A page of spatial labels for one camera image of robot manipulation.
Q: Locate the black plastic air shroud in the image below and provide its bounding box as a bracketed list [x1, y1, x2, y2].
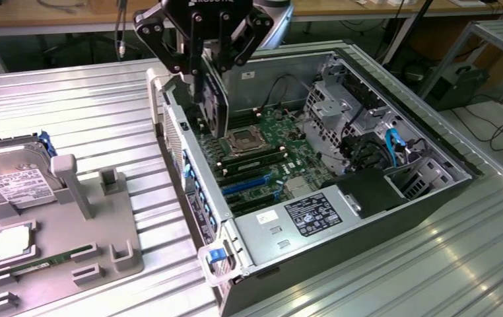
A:
[320, 168, 408, 219]

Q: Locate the CPU socket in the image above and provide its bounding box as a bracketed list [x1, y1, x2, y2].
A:
[219, 125, 272, 156]

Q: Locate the aluminium frame table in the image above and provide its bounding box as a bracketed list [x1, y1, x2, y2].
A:
[417, 18, 503, 102]

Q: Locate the grey power supply unit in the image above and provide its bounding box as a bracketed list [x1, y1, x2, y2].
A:
[232, 184, 364, 269]

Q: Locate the loose green RAM stick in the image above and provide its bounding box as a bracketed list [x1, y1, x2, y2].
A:
[0, 244, 95, 282]

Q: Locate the silver chipset heatsink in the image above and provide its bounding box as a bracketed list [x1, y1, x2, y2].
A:
[283, 178, 319, 196]

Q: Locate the installed green RAM stick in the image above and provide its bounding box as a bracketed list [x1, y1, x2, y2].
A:
[217, 149, 289, 176]

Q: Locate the blue expansion slot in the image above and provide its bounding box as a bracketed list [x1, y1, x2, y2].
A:
[220, 174, 271, 195]

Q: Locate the black graphics card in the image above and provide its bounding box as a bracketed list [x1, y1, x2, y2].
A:
[199, 40, 233, 139]

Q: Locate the hanging black cable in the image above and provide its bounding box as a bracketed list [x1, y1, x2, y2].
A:
[113, 0, 129, 61]

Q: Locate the blue case latch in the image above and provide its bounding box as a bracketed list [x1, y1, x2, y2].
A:
[205, 249, 227, 264]

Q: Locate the grey parts rack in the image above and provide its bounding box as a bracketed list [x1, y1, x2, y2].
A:
[0, 154, 147, 317]

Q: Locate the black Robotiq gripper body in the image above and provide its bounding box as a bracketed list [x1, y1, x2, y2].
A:
[160, 0, 255, 44]

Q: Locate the black box on floor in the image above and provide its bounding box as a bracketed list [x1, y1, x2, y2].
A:
[427, 65, 491, 112]

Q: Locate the blue disk carrier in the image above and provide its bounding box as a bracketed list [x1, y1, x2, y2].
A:
[0, 130, 61, 160]

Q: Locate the silver hard disk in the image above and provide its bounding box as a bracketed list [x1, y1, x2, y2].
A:
[0, 137, 59, 211]

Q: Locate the open black PC case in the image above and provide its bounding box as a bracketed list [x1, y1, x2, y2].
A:
[147, 39, 485, 317]

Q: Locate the silver CPU chip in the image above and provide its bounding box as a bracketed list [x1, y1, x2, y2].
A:
[0, 227, 35, 262]

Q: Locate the green motherboard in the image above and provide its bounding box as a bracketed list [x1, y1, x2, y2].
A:
[193, 106, 349, 216]

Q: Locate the wooden desk with white frame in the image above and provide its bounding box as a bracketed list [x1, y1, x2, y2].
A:
[0, 0, 503, 75]

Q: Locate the metal disk bay cage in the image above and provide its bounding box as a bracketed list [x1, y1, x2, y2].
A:
[301, 81, 369, 168]

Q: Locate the black wire loop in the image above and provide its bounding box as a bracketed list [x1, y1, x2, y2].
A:
[265, 75, 315, 114]

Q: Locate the blue SATA wire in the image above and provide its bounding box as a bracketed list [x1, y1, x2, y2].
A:
[384, 127, 408, 166]

